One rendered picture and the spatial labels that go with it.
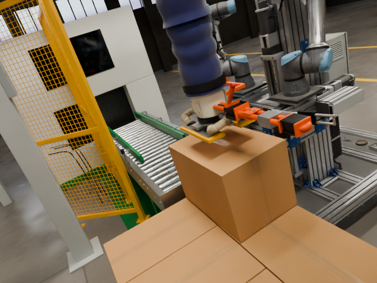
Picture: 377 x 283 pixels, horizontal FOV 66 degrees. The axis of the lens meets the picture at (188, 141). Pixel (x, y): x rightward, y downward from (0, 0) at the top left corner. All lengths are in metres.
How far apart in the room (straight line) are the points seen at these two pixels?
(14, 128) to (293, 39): 1.98
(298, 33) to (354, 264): 1.33
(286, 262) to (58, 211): 1.83
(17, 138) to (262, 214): 1.77
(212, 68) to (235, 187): 0.57
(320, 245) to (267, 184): 0.35
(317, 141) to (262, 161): 0.91
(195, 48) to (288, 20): 0.75
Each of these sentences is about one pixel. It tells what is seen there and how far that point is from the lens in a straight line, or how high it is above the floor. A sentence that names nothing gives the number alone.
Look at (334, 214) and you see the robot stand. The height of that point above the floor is 0.22.
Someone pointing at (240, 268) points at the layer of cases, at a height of 0.54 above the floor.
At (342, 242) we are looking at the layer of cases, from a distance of 1.53.
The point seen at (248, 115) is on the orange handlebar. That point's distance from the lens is 1.24.
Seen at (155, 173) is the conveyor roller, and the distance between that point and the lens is 2.49.
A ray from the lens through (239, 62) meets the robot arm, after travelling 2.14.
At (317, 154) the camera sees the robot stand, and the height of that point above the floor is 0.46.
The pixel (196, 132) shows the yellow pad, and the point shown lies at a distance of 1.53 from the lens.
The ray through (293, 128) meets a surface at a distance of 1.06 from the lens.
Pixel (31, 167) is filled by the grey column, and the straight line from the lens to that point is 2.50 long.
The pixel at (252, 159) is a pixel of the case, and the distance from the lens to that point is 1.41.
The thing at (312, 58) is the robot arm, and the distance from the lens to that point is 1.74.
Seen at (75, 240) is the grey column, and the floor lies 0.22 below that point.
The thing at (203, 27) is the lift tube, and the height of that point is 1.55.
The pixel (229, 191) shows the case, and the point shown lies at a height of 0.85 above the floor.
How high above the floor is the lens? 1.62
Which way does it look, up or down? 22 degrees down
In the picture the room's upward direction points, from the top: 18 degrees counter-clockwise
